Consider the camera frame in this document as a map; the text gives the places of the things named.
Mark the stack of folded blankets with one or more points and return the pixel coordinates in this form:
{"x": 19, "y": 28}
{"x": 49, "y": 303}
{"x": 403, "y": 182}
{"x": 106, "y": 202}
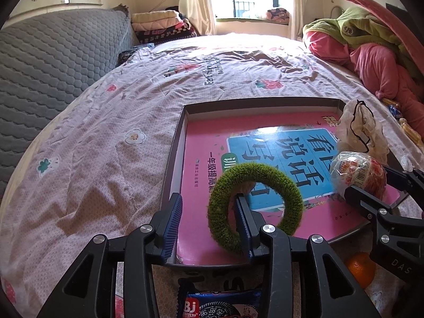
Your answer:
{"x": 159, "y": 25}

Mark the patterned cloth on windowsill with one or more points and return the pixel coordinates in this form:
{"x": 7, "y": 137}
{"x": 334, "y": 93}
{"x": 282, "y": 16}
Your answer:
{"x": 278, "y": 15}

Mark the cream curtain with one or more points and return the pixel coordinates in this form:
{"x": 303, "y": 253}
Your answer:
{"x": 195, "y": 3}
{"x": 298, "y": 3}

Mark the black television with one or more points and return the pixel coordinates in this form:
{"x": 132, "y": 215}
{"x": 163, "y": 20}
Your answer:
{"x": 397, "y": 9}

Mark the grey quilted headboard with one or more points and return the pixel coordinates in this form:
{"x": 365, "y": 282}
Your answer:
{"x": 49, "y": 66}

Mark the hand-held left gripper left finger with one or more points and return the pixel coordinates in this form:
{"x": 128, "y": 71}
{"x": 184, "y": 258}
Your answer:
{"x": 172, "y": 228}

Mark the blue snack packet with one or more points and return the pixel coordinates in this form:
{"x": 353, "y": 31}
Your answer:
{"x": 394, "y": 110}

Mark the pink quilt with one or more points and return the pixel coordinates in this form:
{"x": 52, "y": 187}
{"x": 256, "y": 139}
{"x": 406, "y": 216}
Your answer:
{"x": 381, "y": 66}

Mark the orange tangerine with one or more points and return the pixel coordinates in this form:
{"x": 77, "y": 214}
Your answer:
{"x": 359, "y": 268}

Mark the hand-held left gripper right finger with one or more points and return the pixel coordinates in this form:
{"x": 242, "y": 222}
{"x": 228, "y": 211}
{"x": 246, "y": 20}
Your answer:
{"x": 243, "y": 228}

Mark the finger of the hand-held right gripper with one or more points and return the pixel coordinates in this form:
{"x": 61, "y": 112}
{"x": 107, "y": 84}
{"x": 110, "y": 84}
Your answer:
{"x": 361, "y": 198}
{"x": 402, "y": 179}

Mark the dark cardboard box tray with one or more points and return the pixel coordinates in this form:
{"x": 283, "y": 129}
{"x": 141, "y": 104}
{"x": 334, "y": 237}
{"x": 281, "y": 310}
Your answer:
{"x": 180, "y": 139}

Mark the yellow snack packet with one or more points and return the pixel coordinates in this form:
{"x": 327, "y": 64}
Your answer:
{"x": 412, "y": 132}

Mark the pink quilted cushion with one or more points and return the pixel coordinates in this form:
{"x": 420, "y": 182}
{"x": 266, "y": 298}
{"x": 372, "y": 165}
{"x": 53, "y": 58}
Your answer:
{"x": 381, "y": 13}

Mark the dark cloth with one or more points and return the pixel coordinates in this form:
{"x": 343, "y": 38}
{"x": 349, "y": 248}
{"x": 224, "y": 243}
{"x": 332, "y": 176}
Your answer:
{"x": 132, "y": 54}

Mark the green blanket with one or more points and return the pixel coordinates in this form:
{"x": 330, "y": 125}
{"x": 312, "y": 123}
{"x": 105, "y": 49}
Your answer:
{"x": 357, "y": 29}

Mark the blue cookie packet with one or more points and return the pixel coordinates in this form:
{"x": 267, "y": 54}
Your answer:
{"x": 212, "y": 308}

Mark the pink and blue book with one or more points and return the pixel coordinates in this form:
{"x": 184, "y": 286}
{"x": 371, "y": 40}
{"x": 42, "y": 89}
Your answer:
{"x": 205, "y": 139}

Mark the plastic-wrapped toy egg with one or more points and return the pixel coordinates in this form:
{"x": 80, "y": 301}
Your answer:
{"x": 357, "y": 175}

